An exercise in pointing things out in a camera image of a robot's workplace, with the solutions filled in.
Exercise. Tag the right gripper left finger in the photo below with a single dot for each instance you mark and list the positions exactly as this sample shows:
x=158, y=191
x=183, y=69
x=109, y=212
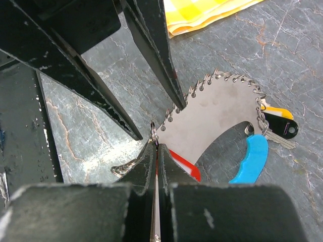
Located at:
x=142, y=174

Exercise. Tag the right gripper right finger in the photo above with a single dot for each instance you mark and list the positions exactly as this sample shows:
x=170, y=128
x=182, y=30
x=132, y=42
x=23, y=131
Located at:
x=170, y=172

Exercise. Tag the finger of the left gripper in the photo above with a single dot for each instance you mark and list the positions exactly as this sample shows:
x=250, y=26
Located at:
x=25, y=38
x=147, y=23

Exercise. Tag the red key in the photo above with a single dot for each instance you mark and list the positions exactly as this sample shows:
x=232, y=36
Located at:
x=190, y=168

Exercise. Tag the blue keyring with metal rings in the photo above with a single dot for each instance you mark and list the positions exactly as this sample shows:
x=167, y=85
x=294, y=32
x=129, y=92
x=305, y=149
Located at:
x=215, y=104

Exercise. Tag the yellow key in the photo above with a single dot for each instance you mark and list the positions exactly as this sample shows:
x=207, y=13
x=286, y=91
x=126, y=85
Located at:
x=267, y=108

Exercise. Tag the black key tag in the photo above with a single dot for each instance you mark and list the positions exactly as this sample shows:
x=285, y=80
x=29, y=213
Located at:
x=281, y=126

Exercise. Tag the orange checkered cloth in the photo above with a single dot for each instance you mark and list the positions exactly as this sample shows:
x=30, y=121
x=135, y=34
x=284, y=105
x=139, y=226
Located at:
x=183, y=16

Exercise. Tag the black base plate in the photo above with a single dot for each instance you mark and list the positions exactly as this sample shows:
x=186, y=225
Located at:
x=28, y=151

